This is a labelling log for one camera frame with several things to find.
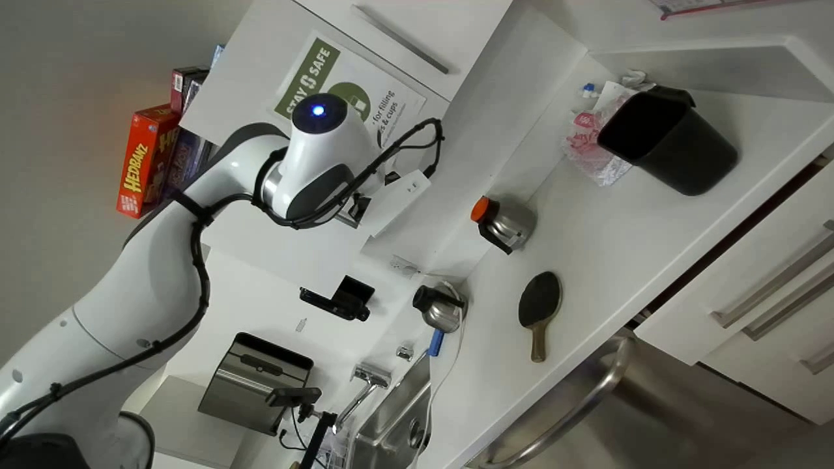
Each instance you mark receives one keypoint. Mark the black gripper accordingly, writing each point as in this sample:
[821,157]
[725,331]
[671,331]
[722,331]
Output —
[387,205]

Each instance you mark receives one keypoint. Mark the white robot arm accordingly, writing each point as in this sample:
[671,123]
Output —
[64,391]

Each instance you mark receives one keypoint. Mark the white overhead cabinet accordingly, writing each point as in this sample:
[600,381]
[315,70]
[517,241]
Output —
[431,40]

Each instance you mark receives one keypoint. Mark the white lower drawer fronts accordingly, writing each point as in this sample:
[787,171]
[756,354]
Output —
[762,314]

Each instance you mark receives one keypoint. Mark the green safety sign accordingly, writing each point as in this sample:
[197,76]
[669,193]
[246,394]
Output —
[385,103]

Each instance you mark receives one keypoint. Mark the blue board game box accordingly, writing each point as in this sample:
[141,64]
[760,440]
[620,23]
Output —
[190,157]

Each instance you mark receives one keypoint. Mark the large steel coffee carafe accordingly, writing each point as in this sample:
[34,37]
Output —
[438,305]

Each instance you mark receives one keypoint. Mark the dark red game box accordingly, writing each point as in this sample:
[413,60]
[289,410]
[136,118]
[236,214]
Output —
[183,80]

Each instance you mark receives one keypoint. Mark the small orange-lid steel carafe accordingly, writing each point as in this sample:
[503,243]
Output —
[502,226]

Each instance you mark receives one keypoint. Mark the red board game box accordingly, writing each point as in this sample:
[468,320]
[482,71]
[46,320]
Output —
[146,161]

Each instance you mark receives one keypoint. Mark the steel paper towel dispenser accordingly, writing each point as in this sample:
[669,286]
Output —
[252,373]

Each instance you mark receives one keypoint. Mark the black ping pong paddle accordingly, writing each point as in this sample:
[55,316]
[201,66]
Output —
[537,305]

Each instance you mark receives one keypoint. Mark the chrome faucet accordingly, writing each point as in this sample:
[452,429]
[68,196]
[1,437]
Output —
[398,425]

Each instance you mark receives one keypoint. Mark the black trash bin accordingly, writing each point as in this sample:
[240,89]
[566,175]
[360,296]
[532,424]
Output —
[663,135]

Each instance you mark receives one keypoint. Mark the black mounted camera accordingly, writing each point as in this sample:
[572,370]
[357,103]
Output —
[349,301]

